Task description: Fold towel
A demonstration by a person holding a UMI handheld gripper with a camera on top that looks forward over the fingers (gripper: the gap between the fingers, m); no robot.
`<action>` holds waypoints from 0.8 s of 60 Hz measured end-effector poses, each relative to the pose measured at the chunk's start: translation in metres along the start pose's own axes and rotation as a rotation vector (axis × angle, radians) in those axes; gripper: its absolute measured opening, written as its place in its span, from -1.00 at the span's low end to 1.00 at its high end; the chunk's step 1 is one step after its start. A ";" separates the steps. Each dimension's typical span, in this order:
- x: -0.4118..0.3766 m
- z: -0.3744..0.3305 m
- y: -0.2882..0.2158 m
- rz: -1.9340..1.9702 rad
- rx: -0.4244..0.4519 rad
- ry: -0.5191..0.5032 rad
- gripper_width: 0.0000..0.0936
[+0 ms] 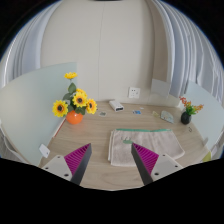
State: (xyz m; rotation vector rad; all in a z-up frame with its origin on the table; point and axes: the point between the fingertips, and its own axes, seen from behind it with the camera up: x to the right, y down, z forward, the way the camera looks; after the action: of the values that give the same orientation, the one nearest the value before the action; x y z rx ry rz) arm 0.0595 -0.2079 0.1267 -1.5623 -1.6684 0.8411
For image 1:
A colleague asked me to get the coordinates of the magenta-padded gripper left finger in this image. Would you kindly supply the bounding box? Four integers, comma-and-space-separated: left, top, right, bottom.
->
40, 142, 93, 187

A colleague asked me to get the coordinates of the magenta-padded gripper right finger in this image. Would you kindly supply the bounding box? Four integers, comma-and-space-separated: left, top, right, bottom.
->
130, 142, 184, 187

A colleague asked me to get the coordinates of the beige towel with green trim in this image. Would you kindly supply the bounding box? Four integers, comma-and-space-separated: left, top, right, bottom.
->
107, 128, 186, 168

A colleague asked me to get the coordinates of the yellow-green chair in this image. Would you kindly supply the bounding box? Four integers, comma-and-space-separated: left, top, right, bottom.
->
201, 151, 213, 163

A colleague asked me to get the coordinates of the round orange vase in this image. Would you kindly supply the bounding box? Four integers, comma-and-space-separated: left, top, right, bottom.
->
65, 110, 84, 126

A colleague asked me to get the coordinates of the round black vase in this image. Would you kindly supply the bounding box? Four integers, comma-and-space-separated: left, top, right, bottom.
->
180, 111, 193, 126

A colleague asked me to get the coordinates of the frosted glass desk partition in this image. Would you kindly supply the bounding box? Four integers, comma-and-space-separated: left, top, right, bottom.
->
0, 61, 78, 167
184, 79, 224, 151

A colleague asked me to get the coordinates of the artificial orange flower bunch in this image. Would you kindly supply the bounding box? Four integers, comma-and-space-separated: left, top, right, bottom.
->
179, 96, 205, 116

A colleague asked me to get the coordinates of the artificial sunflower bunch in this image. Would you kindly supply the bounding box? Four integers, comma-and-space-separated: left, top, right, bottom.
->
51, 71, 98, 118

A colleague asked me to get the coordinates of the small white box device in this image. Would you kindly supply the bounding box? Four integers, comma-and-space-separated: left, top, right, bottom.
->
108, 100, 125, 113

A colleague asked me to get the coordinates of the small frosted glass panel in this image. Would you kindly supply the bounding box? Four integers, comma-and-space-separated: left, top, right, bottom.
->
150, 78, 172, 98

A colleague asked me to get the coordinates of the pale grey curtain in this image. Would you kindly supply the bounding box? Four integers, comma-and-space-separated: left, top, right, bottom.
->
148, 0, 224, 108
0, 3, 63, 88

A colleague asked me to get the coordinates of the white wall socket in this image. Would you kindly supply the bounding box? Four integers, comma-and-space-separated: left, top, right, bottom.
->
128, 86, 141, 99

